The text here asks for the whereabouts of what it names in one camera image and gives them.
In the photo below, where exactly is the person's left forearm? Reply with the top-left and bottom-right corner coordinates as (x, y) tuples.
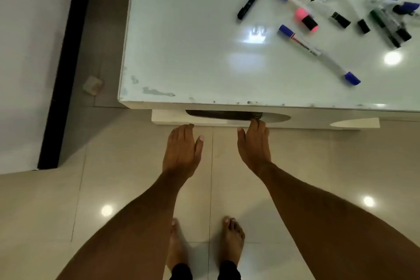
(56, 170), (191, 280)

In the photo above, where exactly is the person's right foot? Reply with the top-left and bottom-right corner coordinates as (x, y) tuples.
(216, 216), (246, 267)

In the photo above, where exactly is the black pen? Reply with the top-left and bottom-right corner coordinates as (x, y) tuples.
(237, 0), (266, 21)

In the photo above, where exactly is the person's right hand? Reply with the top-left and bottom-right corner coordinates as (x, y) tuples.
(237, 118), (273, 177)

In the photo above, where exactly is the person's left foot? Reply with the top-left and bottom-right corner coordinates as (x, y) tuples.
(165, 218), (192, 272)

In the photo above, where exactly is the person's left hand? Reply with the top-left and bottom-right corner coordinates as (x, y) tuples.
(162, 123), (205, 181)

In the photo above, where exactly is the small pink box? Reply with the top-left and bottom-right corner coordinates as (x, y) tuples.
(82, 75), (105, 97)

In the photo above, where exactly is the person's right forearm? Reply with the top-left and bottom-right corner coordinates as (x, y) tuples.
(255, 161), (420, 280)

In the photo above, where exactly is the black baseboard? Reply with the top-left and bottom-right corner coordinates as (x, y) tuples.
(37, 0), (98, 171)

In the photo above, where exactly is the person's foot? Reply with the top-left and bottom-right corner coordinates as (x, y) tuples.
(165, 218), (192, 272)
(216, 216), (246, 267)

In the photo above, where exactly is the pink highlighter marker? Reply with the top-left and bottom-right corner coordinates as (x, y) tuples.
(294, 7), (319, 33)

